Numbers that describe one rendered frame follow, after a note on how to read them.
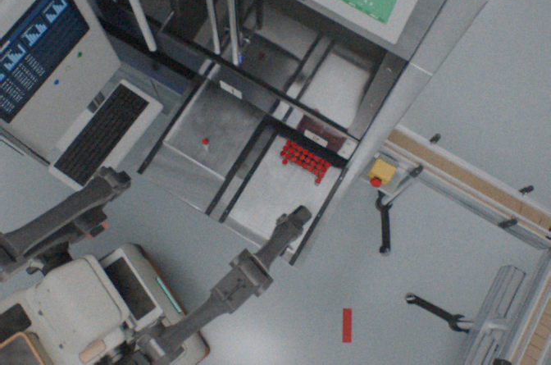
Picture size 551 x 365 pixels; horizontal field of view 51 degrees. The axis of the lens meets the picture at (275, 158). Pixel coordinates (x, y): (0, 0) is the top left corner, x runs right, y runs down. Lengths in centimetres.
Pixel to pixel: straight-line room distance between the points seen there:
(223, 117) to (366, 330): 134
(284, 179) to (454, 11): 117
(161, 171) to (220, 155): 22
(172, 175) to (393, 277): 135
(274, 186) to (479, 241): 138
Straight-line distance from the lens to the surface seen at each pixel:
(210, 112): 216
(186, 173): 210
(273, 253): 154
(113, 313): 162
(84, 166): 224
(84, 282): 163
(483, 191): 217
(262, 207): 206
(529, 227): 221
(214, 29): 151
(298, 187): 208
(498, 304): 256
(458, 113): 327
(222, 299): 139
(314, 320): 292
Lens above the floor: 291
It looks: 75 degrees down
